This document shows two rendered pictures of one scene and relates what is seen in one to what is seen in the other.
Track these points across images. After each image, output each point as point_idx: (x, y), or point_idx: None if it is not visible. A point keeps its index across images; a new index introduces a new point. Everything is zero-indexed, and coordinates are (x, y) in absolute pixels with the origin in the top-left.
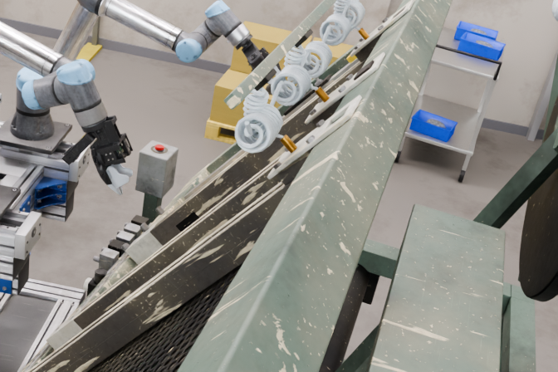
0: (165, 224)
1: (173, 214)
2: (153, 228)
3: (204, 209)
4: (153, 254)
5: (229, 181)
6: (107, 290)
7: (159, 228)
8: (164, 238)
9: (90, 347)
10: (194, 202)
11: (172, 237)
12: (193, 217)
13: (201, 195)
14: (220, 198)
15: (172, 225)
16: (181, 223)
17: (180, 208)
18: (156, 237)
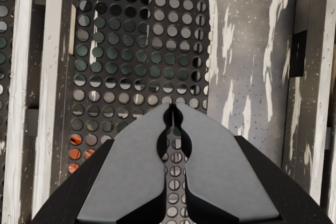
0: (318, 11)
1: (321, 36)
2: None
3: (294, 94)
4: (42, 139)
5: (297, 166)
6: (46, 6)
7: None
8: None
9: None
10: (311, 90)
11: (299, 12)
12: (297, 69)
13: (311, 109)
14: (291, 130)
15: (310, 23)
16: (303, 42)
17: (320, 58)
18: None
